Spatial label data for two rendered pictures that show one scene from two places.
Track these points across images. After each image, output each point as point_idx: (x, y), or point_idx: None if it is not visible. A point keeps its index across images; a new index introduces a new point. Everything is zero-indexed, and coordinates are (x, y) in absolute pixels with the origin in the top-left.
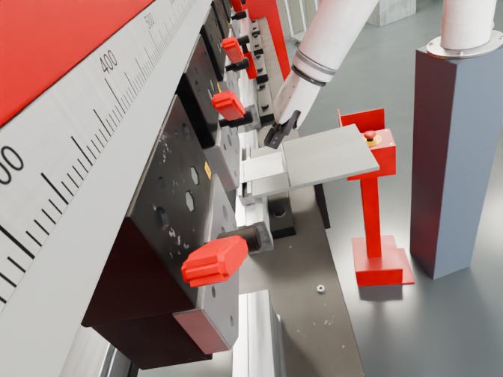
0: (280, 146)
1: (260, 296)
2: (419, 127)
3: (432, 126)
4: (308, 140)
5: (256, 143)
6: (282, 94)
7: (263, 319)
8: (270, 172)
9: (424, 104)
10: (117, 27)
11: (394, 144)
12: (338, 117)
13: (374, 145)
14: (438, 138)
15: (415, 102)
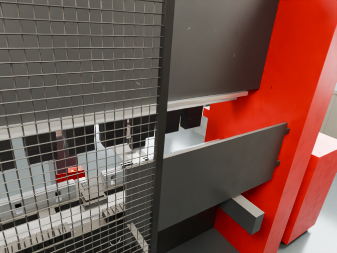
0: (122, 155)
1: (173, 152)
2: (60, 166)
3: (68, 160)
4: (118, 151)
5: (113, 167)
6: (128, 131)
7: (177, 150)
8: (137, 154)
9: (62, 154)
10: None
11: (81, 165)
12: (64, 173)
13: (80, 169)
14: (72, 161)
15: (56, 158)
